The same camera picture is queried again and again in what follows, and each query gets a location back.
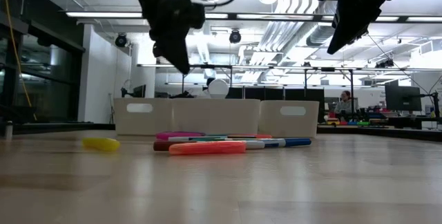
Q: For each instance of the person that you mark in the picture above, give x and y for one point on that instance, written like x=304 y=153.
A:
x=343 y=105

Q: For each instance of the black computer monitor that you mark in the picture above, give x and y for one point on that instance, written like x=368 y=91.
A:
x=402 y=97

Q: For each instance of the orange stubby highlighter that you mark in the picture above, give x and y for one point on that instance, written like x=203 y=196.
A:
x=207 y=148

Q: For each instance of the red-orange stubby highlighter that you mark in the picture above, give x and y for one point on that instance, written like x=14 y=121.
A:
x=252 y=136

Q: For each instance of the yellow stubby highlighter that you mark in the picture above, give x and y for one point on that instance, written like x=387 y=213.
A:
x=102 y=144

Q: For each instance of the small black monitor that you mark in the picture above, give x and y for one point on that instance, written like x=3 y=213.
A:
x=139 y=91

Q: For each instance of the blue thin marker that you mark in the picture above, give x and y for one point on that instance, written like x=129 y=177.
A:
x=297 y=142

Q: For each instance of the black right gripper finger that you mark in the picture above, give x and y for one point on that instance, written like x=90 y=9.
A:
x=348 y=30

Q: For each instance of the ceiling light strip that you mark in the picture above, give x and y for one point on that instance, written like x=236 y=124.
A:
x=103 y=15

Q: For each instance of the colourful toy blocks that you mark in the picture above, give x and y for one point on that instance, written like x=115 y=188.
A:
x=345 y=123

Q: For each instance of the small white cylinder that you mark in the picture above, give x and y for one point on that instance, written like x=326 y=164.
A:
x=8 y=130

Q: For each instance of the white plastic bin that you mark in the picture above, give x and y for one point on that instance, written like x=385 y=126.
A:
x=276 y=123
x=214 y=117
x=155 y=120

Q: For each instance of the black ceiling camera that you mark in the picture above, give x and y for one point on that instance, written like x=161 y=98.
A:
x=235 y=36
x=121 y=40

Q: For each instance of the black aluminium table frame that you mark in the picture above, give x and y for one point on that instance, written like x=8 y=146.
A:
x=62 y=127

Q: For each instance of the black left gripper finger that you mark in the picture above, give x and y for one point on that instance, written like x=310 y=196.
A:
x=176 y=54

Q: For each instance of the brown thin marker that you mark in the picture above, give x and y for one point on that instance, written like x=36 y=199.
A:
x=165 y=145

